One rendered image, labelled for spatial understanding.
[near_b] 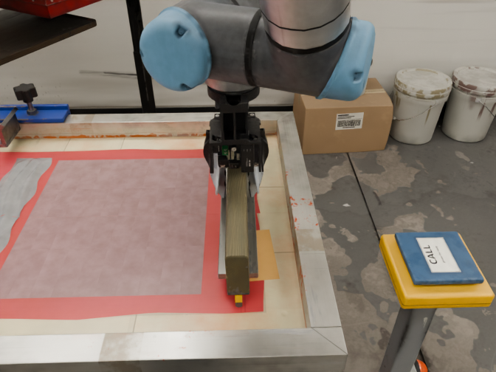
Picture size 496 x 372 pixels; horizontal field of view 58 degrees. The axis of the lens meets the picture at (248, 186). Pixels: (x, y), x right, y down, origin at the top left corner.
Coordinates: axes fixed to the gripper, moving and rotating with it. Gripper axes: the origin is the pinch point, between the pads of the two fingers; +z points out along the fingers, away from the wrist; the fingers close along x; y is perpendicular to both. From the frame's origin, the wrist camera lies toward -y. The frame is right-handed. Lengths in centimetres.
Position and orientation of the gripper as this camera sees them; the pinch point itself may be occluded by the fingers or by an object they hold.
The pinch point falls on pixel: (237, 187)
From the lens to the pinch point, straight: 74.8
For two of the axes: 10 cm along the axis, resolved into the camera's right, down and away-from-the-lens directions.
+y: 0.3, 6.3, -7.7
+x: 10.0, -0.3, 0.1
